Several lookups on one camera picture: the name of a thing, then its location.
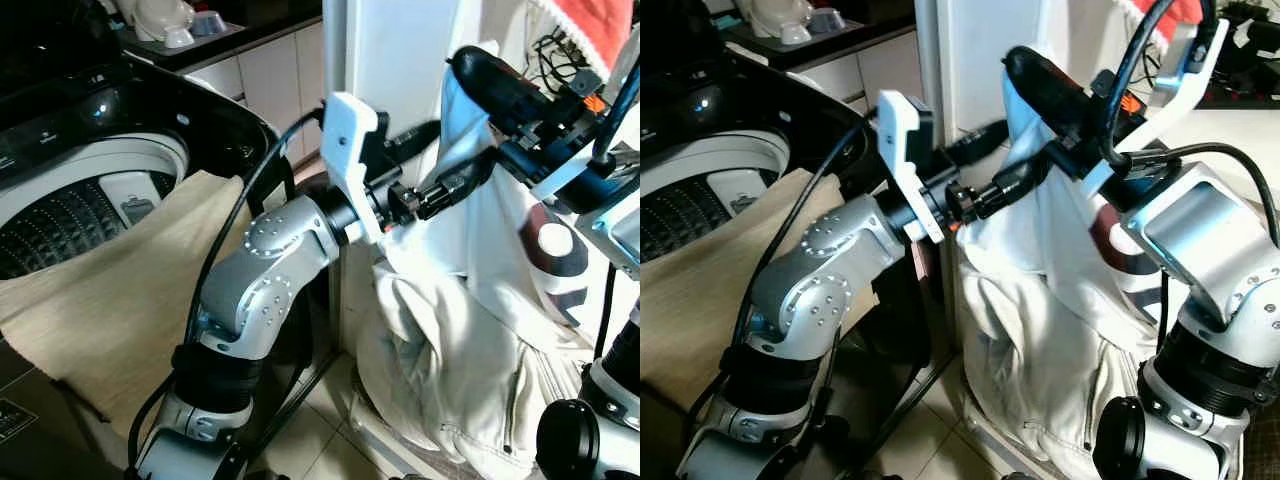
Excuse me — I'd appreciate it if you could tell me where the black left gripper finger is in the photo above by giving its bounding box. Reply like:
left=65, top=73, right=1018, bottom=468
left=392, top=120, right=443, bottom=159
left=418, top=150, right=498, bottom=216
left=985, top=155, right=1053, bottom=216
left=950, top=122, right=1009, bottom=166

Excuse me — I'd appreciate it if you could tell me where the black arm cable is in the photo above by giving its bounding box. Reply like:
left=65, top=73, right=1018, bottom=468
left=1098, top=0, right=1280, bottom=246
left=125, top=105, right=331, bottom=476
left=595, top=55, right=641, bottom=166
left=675, top=108, right=879, bottom=476

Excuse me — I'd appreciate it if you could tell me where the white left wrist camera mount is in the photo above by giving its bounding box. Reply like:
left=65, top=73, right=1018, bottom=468
left=877, top=90, right=946, bottom=244
left=322, top=92, right=393, bottom=246

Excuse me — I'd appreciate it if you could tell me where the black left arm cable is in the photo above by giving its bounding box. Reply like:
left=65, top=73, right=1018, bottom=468
left=675, top=108, right=879, bottom=476
left=125, top=105, right=331, bottom=476

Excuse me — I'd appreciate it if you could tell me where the white jacket with red patch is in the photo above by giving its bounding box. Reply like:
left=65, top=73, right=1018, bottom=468
left=355, top=65, right=641, bottom=480
left=955, top=70, right=1196, bottom=480

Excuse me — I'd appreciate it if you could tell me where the black wall cable bundle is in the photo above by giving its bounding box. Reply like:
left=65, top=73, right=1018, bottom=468
left=530, top=30, right=603, bottom=96

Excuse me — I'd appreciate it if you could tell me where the white ceramic pot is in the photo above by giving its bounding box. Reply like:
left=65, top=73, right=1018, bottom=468
left=748, top=0, right=813, bottom=46
left=130, top=0, right=196, bottom=49

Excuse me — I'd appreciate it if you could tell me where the beige cloth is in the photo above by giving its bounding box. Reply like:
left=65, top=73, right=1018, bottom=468
left=640, top=168, right=881, bottom=411
left=0, top=170, right=321, bottom=441

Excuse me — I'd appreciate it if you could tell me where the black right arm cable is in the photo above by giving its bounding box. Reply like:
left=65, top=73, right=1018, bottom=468
left=595, top=55, right=641, bottom=166
left=1098, top=0, right=1280, bottom=246

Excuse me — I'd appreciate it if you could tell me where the black top-load washing machine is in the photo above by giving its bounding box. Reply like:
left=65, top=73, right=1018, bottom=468
left=0, top=0, right=301, bottom=480
left=640, top=0, right=886, bottom=480

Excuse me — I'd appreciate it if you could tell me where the white kitchen cabinet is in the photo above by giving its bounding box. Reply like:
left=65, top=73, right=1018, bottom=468
left=185, top=20, right=326, bottom=166
left=800, top=28, right=921, bottom=116

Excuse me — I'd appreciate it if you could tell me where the white tall appliance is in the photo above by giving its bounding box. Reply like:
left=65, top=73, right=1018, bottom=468
left=320, top=0, right=561, bottom=480
left=915, top=0, right=1151, bottom=480

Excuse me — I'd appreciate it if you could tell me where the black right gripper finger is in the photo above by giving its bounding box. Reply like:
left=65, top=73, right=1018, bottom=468
left=1005, top=46, right=1096, bottom=111
left=452, top=46, right=546, bottom=113

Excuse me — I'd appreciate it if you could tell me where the red cloth with white trim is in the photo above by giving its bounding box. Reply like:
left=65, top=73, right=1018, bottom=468
left=528, top=0, right=637, bottom=79
left=1130, top=0, right=1216, bottom=51

